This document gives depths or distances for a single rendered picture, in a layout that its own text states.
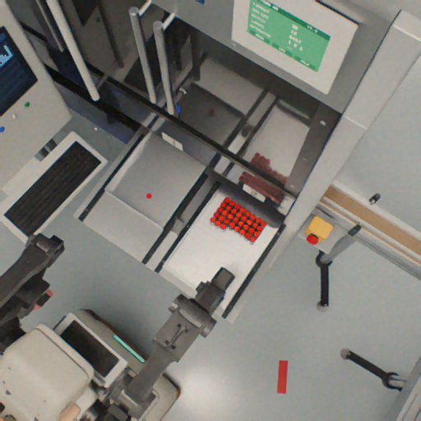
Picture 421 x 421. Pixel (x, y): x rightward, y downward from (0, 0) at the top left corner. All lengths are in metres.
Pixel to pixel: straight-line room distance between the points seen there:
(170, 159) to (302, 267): 1.11
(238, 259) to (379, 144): 1.46
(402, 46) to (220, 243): 1.21
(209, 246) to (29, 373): 0.79
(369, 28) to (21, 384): 1.15
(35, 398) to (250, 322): 1.52
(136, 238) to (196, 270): 0.25
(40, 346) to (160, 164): 0.85
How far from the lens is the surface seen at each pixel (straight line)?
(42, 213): 2.09
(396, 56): 0.88
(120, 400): 1.52
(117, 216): 1.97
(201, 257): 1.90
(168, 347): 1.21
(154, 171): 2.00
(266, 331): 2.77
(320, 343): 2.81
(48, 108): 2.05
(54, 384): 1.43
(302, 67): 1.01
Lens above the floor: 2.76
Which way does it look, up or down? 75 degrees down
